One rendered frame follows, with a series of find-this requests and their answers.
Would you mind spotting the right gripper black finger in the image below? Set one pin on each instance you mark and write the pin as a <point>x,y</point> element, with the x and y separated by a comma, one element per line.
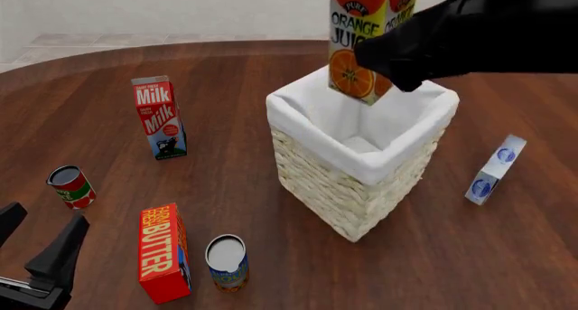
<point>393,59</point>

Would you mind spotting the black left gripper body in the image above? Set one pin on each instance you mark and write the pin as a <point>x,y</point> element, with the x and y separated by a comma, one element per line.
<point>27,296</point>

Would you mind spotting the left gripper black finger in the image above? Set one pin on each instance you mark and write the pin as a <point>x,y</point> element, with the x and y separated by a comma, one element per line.
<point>58,255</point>
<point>11,218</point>

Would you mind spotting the orange juice carton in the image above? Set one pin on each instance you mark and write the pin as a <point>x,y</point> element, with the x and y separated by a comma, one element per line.
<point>354,25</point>

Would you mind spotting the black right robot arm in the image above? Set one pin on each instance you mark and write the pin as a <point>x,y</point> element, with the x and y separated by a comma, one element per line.
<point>510,35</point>

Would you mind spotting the woven basket with white liner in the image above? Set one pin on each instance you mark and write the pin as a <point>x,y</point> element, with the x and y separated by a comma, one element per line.
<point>352,174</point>

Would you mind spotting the red tomato sauce can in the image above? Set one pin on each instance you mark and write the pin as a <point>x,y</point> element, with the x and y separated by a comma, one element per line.
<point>74,191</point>

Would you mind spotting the red butter box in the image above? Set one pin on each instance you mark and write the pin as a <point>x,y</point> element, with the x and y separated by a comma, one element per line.
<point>158,252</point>

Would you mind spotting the white and blue cheese box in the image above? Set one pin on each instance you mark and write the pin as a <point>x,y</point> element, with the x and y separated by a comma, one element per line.
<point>494,171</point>

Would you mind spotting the red and white milk carton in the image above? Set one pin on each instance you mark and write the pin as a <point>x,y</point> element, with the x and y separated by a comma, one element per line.
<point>158,120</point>

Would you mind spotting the blue and yellow soup can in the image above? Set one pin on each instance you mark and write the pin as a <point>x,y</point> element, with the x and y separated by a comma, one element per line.
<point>228,266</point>

